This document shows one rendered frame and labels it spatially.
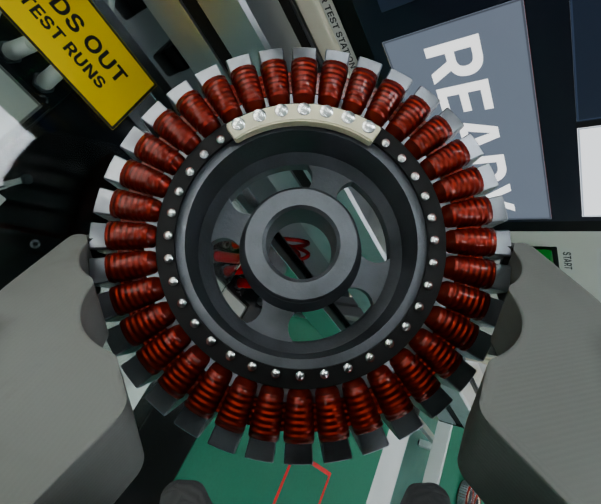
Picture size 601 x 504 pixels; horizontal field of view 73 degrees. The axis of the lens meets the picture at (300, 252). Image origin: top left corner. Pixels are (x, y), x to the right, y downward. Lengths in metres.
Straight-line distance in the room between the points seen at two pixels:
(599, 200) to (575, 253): 0.04
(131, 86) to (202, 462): 0.57
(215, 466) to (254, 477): 0.10
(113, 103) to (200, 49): 0.04
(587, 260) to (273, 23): 0.19
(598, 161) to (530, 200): 0.03
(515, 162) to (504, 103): 0.03
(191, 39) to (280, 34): 0.04
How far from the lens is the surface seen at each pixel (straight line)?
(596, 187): 0.21
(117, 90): 0.18
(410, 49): 0.18
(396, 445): 1.26
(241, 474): 0.75
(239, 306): 0.41
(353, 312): 0.54
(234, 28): 0.17
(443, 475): 1.69
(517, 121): 0.19
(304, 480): 0.90
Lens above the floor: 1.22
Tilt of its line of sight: 39 degrees down
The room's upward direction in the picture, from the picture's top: 92 degrees clockwise
